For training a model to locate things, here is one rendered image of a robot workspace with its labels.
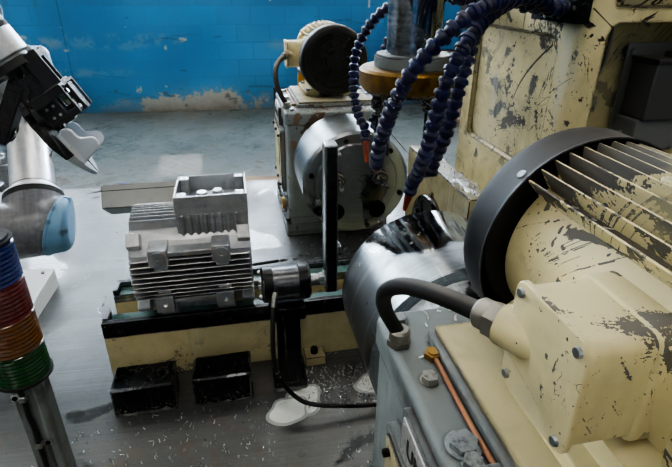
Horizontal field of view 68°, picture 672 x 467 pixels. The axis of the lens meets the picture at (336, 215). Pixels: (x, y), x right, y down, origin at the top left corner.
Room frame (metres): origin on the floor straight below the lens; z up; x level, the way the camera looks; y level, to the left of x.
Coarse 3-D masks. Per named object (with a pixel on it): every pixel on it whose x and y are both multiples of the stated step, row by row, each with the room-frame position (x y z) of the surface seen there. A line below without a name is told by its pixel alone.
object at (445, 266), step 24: (408, 216) 0.64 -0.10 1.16; (432, 216) 0.64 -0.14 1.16; (456, 216) 0.65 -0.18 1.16; (384, 240) 0.61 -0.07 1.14; (408, 240) 0.58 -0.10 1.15; (432, 240) 0.57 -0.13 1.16; (456, 240) 0.56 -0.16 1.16; (360, 264) 0.60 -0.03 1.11; (384, 264) 0.56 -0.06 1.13; (408, 264) 0.53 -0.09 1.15; (432, 264) 0.52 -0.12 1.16; (456, 264) 0.51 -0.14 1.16; (360, 288) 0.57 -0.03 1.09; (456, 288) 0.48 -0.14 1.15; (360, 312) 0.54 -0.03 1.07; (360, 336) 0.52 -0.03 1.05
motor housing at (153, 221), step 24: (144, 216) 0.75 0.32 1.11; (168, 216) 0.76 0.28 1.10; (144, 240) 0.73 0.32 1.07; (168, 240) 0.73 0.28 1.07; (192, 240) 0.74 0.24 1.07; (144, 264) 0.70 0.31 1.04; (168, 264) 0.70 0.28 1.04; (192, 264) 0.72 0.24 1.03; (240, 264) 0.72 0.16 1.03; (144, 288) 0.69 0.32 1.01; (168, 288) 0.70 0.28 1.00; (192, 288) 0.71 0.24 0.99; (216, 288) 0.71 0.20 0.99; (240, 288) 0.73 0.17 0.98
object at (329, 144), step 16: (336, 144) 0.70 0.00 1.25; (336, 160) 0.70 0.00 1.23; (336, 176) 0.70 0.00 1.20; (336, 192) 0.70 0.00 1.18; (336, 208) 0.70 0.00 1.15; (336, 224) 0.70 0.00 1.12; (336, 240) 0.70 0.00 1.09; (336, 256) 0.70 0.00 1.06; (320, 272) 0.71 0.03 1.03; (336, 272) 0.70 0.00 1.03; (336, 288) 0.70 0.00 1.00
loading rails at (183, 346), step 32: (128, 288) 0.82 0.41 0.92; (256, 288) 0.85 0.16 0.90; (320, 288) 0.87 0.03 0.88; (128, 320) 0.70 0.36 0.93; (160, 320) 0.71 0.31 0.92; (192, 320) 0.72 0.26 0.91; (224, 320) 0.73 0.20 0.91; (256, 320) 0.75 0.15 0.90; (320, 320) 0.77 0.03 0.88; (128, 352) 0.70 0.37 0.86; (160, 352) 0.71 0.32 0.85; (192, 352) 0.72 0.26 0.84; (224, 352) 0.73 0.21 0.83; (256, 352) 0.75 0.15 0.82; (320, 352) 0.75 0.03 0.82
